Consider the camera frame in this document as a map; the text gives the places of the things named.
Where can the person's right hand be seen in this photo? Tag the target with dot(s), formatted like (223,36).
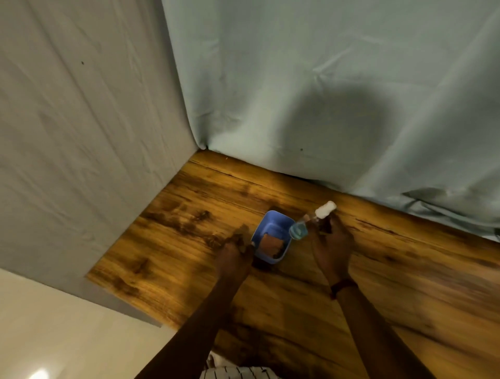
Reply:
(334,253)

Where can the person's left hand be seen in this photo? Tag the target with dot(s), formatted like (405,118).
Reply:
(233,259)

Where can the person's left fingers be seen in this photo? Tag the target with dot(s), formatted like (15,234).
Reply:
(241,239)

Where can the person's right fingers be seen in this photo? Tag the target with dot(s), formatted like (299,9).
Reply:
(332,228)

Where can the clear bottle with white cap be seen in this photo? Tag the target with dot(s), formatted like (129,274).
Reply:
(299,231)

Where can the blue plastic container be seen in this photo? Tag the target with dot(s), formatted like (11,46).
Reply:
(273,224)

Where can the person's right forearm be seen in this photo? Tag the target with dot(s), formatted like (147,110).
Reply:
(375,335)

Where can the person's left forearm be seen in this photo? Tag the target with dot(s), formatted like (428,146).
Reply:
(195,332)

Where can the brown sponge piece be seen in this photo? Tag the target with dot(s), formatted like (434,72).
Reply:
(270,246)

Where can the dark red wristband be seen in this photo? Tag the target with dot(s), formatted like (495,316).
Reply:
(343,287)

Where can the white striped shirt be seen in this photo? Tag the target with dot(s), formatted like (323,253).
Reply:
(238,373)

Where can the pale green backdrop cloth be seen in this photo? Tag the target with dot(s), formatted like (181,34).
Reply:
(332,89)

